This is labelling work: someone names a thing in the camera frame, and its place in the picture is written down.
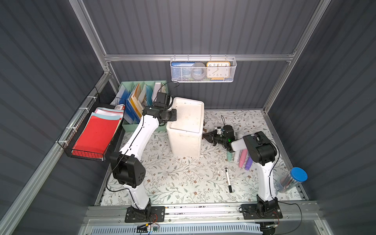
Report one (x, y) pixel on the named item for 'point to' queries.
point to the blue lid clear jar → (291, 179)
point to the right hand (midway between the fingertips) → (205, 134)
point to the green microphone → (229, 155)
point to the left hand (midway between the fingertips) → (171, 113)
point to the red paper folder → (95, 137)
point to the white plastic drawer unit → (185, 133)
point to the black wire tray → (67, 141)
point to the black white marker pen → (229, 183)
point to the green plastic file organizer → (136, 95)
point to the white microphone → (237, 154)
